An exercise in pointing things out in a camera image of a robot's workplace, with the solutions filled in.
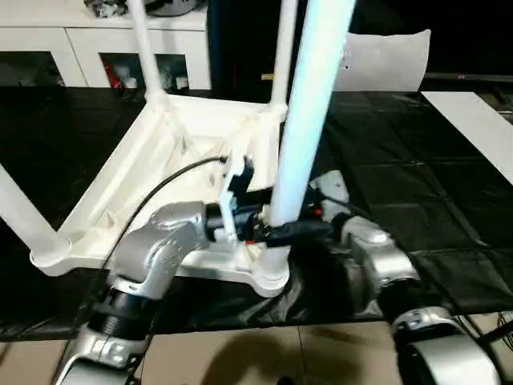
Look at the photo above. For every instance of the white plastic table leg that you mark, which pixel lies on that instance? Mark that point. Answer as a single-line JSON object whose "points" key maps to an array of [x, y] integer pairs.
{"points": [[284, 60], [144, 52], [308, 120], [20, 216]]}

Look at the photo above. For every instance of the white plastic table top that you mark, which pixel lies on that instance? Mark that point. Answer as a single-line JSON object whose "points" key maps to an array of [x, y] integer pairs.
{"points": [[180, 140]]}

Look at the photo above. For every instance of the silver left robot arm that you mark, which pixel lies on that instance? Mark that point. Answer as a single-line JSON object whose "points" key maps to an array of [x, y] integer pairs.
{"points": [[160, 248]]}

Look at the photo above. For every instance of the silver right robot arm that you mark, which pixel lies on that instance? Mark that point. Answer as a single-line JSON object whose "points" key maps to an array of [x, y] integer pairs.
{"points": [[380, 260]]}

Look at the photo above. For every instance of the light grey cushion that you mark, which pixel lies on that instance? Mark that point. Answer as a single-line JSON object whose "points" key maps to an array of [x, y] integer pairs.
{"points": [[380, 60]]}

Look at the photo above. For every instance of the white flat board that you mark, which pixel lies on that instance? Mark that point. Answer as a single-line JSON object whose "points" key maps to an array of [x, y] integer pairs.
{"points": [[473, 124]]}

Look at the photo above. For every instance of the black cabinet with yellow label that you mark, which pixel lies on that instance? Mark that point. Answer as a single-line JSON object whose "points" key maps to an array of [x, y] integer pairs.
{"points": [[240, 44]]}

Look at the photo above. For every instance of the black metal rod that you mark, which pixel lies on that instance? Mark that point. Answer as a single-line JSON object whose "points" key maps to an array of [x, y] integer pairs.
{"points": [[497, 333]]}

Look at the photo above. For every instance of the white sideboard with glass doors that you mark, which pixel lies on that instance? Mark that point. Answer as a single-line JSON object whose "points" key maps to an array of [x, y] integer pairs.
{"points": [[100, 44]]}

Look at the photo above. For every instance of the black tangled bundle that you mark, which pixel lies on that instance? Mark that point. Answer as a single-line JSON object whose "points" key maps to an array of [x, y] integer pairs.
{"points": [[106, 7]]}

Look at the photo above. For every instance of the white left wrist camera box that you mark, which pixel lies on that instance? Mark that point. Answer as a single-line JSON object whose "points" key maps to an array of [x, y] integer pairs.
{"points": [[236, 180]]}

